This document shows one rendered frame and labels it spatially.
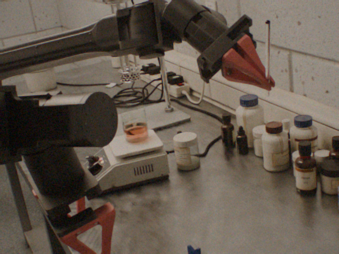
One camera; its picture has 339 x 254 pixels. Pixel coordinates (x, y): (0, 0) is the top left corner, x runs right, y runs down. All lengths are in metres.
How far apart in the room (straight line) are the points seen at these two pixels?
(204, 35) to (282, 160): 0.55
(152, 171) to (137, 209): 0.13
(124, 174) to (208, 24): 0.57
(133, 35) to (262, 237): 0.46
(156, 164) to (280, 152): 0.29
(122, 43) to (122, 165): 0.46
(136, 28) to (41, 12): 2.77
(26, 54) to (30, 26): 2.65
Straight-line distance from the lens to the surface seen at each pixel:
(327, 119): 1.32
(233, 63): 0.78
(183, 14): 0.84
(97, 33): 0.91
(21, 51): 0.99
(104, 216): 0.61
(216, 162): 1.38
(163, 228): 1.13
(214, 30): 0.81
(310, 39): 1.37
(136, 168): 1.29
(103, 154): 1.36
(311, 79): 1.40
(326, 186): 1.20
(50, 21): 3.65
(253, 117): 1.40
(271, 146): 1.28
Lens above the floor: 1.34
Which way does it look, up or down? 21 degrees down
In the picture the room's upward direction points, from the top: 8 degrees counter-clockwise
